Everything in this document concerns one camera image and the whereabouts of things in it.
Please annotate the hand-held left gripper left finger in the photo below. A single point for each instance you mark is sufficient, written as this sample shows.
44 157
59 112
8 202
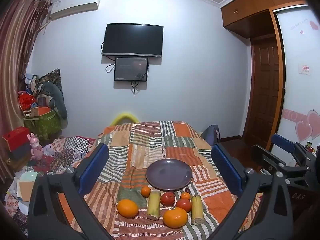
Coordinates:
93 170

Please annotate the light green disc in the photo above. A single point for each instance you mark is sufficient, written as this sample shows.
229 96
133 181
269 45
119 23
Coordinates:
28 177

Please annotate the yellow green corn cob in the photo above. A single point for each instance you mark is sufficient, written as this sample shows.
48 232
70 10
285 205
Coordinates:
196 210
153 205

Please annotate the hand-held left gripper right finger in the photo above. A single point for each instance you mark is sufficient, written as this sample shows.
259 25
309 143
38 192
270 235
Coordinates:
226 170

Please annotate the small black monitor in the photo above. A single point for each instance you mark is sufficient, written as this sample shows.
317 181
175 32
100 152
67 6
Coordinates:
131 68

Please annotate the brown wooden door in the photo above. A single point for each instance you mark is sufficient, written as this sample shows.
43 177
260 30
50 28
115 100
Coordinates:
265 87

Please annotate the dark patterned bag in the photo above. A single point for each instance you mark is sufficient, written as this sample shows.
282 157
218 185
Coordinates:
53 76

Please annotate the striped patchwork blanket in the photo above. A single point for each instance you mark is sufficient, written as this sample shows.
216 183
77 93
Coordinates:
140 152

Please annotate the dark purple plum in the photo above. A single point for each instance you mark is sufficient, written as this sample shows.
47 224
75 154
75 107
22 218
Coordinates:
187 190

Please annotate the floral quilt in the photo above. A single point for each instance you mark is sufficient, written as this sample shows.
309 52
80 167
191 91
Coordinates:
55 155

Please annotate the pink bunny toy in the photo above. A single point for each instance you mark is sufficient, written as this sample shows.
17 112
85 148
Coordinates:
36 147

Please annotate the wooden overhead cabinet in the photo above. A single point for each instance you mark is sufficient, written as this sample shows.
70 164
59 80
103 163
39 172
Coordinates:
250 5

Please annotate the green patterned storage box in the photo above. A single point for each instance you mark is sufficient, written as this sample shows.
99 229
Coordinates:
42 125

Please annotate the red tomato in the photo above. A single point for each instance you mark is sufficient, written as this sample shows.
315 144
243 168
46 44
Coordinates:
167 198
183 204

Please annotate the brown cardboard sheet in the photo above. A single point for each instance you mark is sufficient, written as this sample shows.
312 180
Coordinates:
25 191

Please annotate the smooth large orange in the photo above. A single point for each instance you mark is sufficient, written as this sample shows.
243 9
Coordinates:
127 208

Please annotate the striped brown curtain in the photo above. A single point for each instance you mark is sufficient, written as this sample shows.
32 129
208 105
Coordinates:
17 55

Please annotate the small tangerine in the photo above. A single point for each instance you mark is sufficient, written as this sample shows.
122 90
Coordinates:
145 191
185 196

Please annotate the purple round plate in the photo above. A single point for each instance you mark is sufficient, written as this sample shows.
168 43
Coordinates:
168 173

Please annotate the red box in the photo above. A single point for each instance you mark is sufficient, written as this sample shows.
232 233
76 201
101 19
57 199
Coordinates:
16 137

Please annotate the white air conditioner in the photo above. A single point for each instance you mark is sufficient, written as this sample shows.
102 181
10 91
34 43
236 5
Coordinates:
75 6

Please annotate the black wall television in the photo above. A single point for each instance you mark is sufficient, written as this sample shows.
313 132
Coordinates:
133 40

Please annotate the wrinkled large orange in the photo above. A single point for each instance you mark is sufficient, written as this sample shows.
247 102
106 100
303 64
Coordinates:
175 217

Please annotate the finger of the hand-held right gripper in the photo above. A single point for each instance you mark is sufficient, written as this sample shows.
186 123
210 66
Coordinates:
283 142
265 156

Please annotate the red plastic bag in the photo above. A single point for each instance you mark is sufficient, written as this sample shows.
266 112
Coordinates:
26 101

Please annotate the white sliding wardrobe door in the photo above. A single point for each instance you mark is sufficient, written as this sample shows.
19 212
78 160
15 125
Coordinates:
297 92

